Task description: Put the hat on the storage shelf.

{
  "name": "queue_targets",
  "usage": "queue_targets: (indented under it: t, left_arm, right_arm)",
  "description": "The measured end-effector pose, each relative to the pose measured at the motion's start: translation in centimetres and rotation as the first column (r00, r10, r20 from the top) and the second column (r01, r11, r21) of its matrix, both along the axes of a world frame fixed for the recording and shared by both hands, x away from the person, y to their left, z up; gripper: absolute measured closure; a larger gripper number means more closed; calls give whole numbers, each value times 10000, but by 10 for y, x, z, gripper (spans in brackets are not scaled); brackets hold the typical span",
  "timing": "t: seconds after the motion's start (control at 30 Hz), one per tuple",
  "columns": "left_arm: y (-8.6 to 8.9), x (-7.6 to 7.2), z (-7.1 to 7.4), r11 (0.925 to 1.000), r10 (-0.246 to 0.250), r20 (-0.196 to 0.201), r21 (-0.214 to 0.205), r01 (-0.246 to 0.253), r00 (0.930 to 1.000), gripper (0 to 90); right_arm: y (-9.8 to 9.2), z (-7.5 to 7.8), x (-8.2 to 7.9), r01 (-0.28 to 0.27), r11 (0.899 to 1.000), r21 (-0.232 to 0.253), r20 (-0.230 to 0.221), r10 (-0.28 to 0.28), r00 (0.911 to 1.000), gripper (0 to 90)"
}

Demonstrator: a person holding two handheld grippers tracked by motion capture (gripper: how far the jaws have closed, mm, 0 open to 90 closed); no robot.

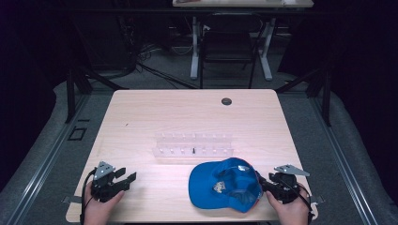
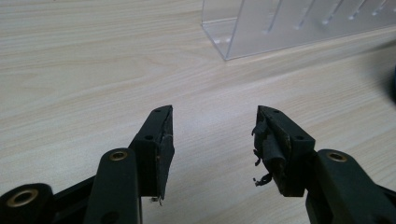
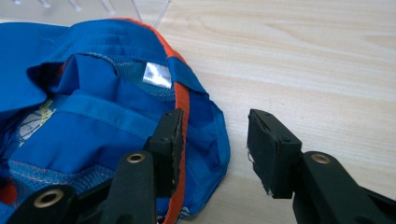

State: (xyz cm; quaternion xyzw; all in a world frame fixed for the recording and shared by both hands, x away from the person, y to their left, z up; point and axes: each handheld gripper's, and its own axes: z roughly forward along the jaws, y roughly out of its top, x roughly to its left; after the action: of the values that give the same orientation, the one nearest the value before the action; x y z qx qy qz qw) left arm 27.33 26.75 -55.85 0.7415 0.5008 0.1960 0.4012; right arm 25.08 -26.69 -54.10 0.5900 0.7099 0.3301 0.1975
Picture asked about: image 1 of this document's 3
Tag clear acrylic rack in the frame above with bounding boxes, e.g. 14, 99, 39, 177
151, 132, 236, 158

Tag person's right hand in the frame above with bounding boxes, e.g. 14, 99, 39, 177
265, 183, 311, 225

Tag white-legged desk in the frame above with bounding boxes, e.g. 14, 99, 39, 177
172, 0, 314, 83

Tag person's left hand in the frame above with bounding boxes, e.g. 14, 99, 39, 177
83, 181, 126, 225

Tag blue baseball cap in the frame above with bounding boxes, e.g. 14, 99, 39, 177
188, 157, 264, 214

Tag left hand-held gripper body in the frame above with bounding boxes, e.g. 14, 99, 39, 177
90, 160, 131, 203

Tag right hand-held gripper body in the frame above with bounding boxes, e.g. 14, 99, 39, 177
262, 164, 311, 205

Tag black metal stand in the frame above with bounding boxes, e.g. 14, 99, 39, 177
64, 18, 130, 125
274, 59, 333, 128

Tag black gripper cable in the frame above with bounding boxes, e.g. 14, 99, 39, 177
280, 173, 314, 223
80, 168, 98, 225

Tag grey metal table bracket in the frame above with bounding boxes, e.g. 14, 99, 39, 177
61, 195, 84, 205
309, 195, 327, 205

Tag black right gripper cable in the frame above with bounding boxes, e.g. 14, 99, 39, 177
280, 173, 314, 223

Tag bundle of floor cables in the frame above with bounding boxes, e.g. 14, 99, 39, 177
118, 15, 201, 90

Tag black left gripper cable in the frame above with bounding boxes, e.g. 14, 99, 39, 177
80, 168, 98, 225

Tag black chair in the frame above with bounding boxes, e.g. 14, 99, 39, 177
199, 12, 265, 90

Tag aluminium floor rail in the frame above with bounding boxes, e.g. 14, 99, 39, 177
6, 93, 92, 225
308, 93, 381, 225

